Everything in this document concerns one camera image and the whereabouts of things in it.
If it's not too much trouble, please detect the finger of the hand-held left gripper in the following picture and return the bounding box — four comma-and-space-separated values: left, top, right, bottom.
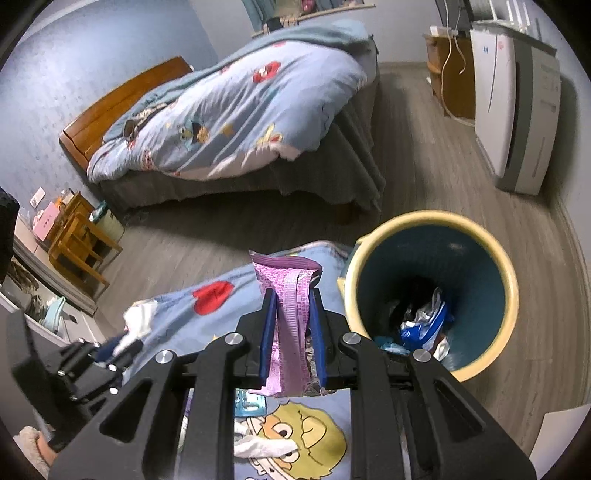
93, 335, 142, 371

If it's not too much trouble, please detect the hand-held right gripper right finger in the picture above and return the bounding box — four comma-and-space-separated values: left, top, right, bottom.
308, 286, 537, 480

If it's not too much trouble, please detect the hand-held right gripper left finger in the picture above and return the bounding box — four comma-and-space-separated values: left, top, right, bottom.
48, 288, 279, 480

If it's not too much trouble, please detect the purple wrapper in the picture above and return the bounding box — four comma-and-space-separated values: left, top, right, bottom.
249, 250, 325, 398

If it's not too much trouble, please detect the black plastic bag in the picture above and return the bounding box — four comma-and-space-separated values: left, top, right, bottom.
388, 276, 439, 334

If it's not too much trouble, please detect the blue wipes packet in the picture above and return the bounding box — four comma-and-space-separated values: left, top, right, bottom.
399, 300, 456, 352

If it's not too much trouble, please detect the round teal trash bin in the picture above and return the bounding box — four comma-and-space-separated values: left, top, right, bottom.
339, 210, 520, 383

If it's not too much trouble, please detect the person's left forearm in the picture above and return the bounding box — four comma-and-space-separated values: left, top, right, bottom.
17, 425, 57, 479

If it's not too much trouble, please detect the white furniture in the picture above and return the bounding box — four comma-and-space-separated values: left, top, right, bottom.
0, 222, 108, 348

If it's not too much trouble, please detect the light blue packet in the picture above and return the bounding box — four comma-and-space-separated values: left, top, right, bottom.
236, 389, 269, 418

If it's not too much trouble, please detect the cartoon printed blue cushion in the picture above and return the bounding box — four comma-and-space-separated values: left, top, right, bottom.
122, 240, 352, 480

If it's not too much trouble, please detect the wooden stool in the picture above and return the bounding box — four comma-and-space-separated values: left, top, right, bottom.
48, 213, 123, 297

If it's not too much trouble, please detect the small green bin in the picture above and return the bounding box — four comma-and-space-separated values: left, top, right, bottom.
90, 205, 126, 243

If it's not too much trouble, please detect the pink box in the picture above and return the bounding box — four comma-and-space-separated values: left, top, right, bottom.
31, 205, 62, 241

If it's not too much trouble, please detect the wooden nightstand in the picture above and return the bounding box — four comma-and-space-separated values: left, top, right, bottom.
46, 191, 99, 241

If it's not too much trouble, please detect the wooden bed with grey skirt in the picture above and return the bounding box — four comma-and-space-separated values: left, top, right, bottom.
59, 21, 387, 225

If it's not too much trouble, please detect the dark cloth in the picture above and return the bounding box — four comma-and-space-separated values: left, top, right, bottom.
0, 186, 22, 283

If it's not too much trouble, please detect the cartoon printed blue duvet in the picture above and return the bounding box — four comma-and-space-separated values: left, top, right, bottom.
87, 39, 376, 184

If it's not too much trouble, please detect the white paper sheet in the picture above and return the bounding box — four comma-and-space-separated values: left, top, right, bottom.
529, 406, 588, 479

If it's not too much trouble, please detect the wooden cabinet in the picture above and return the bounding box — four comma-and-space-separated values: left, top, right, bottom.
425, 32, 476, 121

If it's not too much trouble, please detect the white air purifier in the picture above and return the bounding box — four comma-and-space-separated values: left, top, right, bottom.
470, 19, 562, 195

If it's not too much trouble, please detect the teal blanket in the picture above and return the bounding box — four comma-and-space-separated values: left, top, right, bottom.
129, 21, 373, 116

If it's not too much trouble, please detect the black monitor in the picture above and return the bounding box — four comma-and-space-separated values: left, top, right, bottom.
436, 0, 474, 28

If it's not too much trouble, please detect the white router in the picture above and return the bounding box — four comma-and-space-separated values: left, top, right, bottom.
487, 0, 542, 29

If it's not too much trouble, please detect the white cable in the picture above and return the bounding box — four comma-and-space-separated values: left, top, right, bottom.
440, 0, 477, 123

